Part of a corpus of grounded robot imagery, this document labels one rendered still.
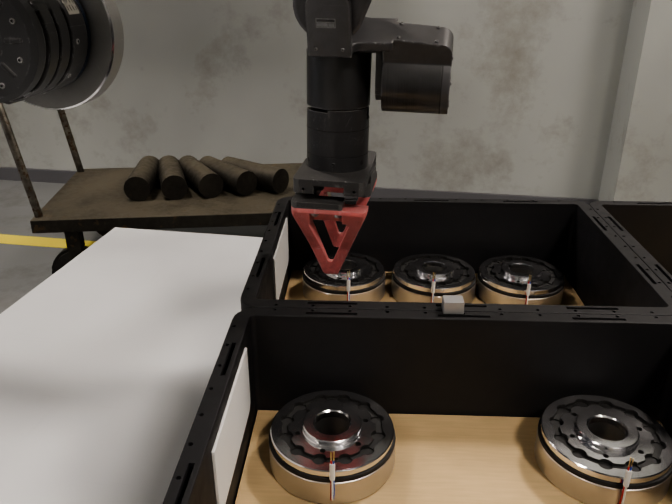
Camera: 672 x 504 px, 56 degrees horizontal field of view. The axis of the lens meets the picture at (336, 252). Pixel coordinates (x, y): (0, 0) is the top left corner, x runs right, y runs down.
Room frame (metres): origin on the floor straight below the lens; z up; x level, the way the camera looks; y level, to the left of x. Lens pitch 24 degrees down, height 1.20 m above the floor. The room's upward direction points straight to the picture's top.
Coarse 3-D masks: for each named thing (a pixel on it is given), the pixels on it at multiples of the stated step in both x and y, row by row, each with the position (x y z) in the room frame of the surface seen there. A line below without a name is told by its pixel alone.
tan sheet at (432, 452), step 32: (256, 416) 0.47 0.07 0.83; (416, 416) 0.47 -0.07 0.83; (448, 416) 0.47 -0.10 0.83; (480, 416) 0.47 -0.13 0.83; (256, 448) 0.43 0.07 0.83; (416, 448) 0.43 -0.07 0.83; (448, 448) 0.43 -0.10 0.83; (480, 448) 0.43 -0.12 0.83; (512, 448) 0.43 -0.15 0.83; (256, 480) 0.39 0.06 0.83; (416, 480) 0.39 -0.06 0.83; (448, 480) 0.39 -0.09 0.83; (480, 480) 0.39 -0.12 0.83; (512, 480) 0.39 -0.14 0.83; (544, 480) 0.39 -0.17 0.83
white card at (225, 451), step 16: (240, 368) 0.42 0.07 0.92; (240, 384) 0.41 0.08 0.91; (240, 400) 0.41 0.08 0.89; (224, 416) 0.36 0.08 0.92; (240, 416) 0.40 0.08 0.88; (224, 432) 0.35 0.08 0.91; (240, 432) 0.40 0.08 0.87; (224, 448) 0.35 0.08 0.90; (224, 464) 0.34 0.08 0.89; (224, 480) 0.34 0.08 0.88; (224, 496) 0.34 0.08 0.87
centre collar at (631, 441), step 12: (576, 420) 0.42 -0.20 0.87; (588, 420) 0.42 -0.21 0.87; (600, 420) 0.42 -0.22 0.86; (612, 420) 0.42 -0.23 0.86; (624, 420) 0.42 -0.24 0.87; (576, 432) 0.41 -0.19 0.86; (588, 432) 0.40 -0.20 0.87; (624, 432) 0.41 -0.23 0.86; (636, 432) 0.40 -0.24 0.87; (588, 444) 0.39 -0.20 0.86; (600, 444) 0.39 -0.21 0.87; (612, 444) 0.39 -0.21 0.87; (624, 444) 0.39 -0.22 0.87; (636, 444) 0.39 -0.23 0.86
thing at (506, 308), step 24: (264, 240) 0.65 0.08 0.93; (264, 264) 0.58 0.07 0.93; (648, 288) 0.54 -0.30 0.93; (504, 312) 0.49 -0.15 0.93; (528, 312) 0.48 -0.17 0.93; (552, 312) 0.48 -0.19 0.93; (576, 312) 0.48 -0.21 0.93; (600, 312) 0.48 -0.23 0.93; (624, 312) 0.48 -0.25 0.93; (648, 312) 0.48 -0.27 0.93
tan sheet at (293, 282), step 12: (300, 276) 0.76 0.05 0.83; (564, 276) 0.76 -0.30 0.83; (288, 288) 0.72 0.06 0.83; (300, 288) 0.72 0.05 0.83; (564, 288) 0.72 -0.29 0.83; (384, 300) 0.69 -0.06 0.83; (396, 300) 0.69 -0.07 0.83; (480, 300) 0.69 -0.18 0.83; (564, 300) 0.69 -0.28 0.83; (576, 300) 0.69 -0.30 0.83
